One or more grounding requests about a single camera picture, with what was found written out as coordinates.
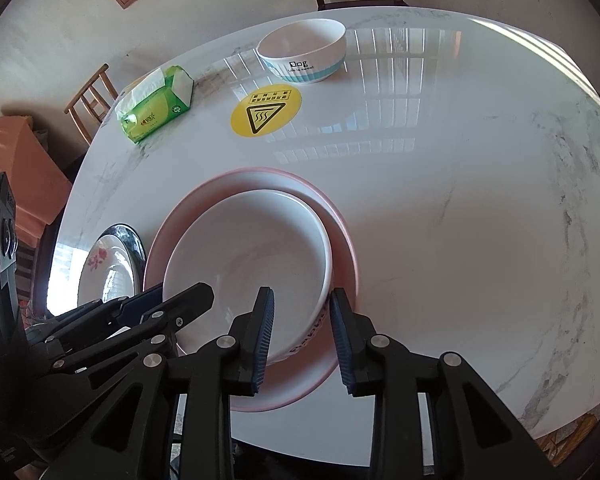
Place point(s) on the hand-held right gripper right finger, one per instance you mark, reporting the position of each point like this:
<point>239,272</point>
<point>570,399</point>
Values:
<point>342,345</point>

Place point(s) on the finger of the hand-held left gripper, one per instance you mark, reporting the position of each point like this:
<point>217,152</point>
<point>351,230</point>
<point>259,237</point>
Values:
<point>140,302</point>
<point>185,305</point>

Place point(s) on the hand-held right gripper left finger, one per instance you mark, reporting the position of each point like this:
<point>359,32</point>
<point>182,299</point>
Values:
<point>262,340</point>

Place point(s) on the white plate with pink flower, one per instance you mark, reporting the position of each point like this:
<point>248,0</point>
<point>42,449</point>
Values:
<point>105,265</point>

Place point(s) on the large blue floral plate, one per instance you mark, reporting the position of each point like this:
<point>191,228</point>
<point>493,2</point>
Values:
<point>132,242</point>

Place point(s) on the white bowl with pink print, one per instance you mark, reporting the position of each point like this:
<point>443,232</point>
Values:
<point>245,250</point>

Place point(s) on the large pink bowl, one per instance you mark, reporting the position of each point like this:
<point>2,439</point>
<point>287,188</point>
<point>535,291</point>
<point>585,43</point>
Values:
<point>344,255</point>

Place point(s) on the orange covered furniture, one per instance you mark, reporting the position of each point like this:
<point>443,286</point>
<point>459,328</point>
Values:
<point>25,180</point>

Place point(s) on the green tissue pack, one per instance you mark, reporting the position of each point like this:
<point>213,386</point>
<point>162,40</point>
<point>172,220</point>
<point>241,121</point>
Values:
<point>155,110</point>

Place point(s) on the round yellow warning sticker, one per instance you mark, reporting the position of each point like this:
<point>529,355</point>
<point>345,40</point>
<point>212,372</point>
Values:
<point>265,115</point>

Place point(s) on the light wooden chair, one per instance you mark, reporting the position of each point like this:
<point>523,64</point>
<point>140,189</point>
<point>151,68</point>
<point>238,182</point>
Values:
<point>86,87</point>

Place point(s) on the brown wooden chair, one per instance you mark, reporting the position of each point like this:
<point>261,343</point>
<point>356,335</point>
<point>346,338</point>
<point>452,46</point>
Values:
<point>580,430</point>

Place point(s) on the white bowl with blue stripes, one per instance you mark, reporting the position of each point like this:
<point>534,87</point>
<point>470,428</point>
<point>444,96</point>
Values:
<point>305,67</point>

